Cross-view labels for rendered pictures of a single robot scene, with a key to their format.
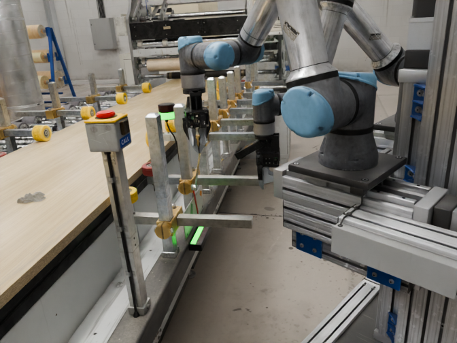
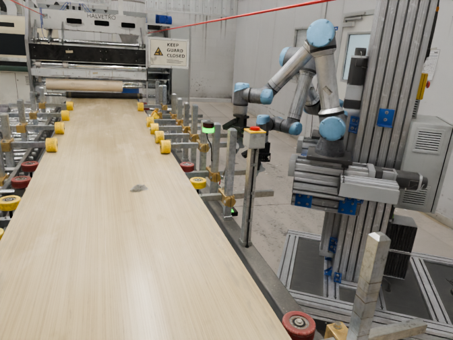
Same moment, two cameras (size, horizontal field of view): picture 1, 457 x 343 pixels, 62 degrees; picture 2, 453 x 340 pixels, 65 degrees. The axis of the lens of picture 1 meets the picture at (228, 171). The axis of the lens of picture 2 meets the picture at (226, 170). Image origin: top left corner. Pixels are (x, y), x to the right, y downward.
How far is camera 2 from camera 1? 1.14 m
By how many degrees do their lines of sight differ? 29
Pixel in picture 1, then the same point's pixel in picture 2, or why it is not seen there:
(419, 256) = (383, 189)
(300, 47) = (332, 98)
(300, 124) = (331, 134)
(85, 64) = not seen: outside the picture
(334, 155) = (330, 150)
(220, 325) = not seen: hidden behind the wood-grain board
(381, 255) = (365, 192)
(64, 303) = not seen: hidden behind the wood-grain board
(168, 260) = (229, 221)
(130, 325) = (249, 251)
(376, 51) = (311, 96)
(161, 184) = (232, 171)
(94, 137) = (253, 141)
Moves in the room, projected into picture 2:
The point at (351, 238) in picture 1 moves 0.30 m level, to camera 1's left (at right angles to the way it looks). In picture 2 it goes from (350, 187) to (303, 196)
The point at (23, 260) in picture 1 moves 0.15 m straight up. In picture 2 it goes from (203, 216) to (205, 180)
